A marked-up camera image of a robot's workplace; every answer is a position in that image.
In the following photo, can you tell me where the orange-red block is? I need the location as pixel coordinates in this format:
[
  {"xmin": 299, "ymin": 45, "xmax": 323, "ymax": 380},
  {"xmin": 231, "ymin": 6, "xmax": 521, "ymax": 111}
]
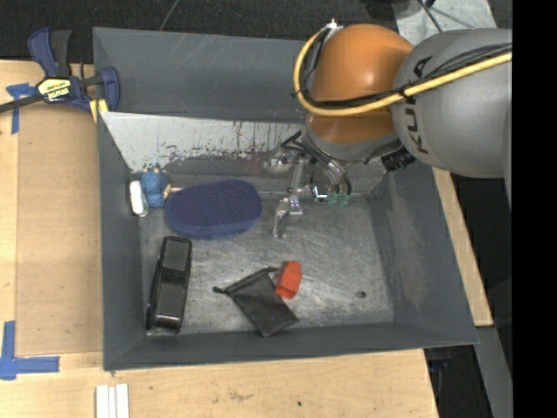
[{"xmin": 274, "ymin": 260, "xmax": 304, "ymax": 300}]

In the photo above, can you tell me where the small white plastic object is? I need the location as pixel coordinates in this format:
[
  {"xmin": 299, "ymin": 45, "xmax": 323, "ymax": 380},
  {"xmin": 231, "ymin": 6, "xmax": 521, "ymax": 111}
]
[{"xmin": 129, "ymin": 179, "xmax": 150, "ymax": 218}]

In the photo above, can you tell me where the glossy black box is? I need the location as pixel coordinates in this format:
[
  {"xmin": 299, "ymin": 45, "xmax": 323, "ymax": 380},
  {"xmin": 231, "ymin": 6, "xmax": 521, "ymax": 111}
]
[{"xmin": 144, "ymin": 235, "xmax": 193, "ymax": 335}]

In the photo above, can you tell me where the dark grey cloth bag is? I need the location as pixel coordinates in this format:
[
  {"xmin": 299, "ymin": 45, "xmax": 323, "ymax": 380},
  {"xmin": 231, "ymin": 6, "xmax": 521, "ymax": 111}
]
[{"xmin": 212, "ymin": 266, "xmax": 301, "ymax": 339}]

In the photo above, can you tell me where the dark blue oval pouch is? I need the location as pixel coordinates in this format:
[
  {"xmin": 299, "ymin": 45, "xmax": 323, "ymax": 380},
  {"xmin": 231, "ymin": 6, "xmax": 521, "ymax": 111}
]
[{"xmin": 164, "ymin": 179, "xmax": 264, "ymax": 240}]

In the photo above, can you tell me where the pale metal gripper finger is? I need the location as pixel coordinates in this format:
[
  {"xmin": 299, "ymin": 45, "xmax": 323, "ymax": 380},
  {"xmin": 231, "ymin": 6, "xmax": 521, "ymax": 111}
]
[
  {"xmin": 282, "ymin": 193, "xmax": 305, "ymax": 234},
  {"xmin": 272, "ymin": 198, "xmax": 292, "ymax": 239}
]

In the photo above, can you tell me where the grey metal bin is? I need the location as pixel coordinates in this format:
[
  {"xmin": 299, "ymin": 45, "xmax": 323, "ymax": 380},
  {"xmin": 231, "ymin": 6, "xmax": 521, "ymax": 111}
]
[{"xmin": 91, "ymin": 25, "xmax": 480, "ymax": 372}]

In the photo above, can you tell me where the blue toy figure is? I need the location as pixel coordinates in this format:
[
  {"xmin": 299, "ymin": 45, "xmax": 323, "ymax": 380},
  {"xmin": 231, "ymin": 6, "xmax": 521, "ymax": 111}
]
[{"xmin": 140, "ymin": 167, "xmax": 172, "ymax": 209}]

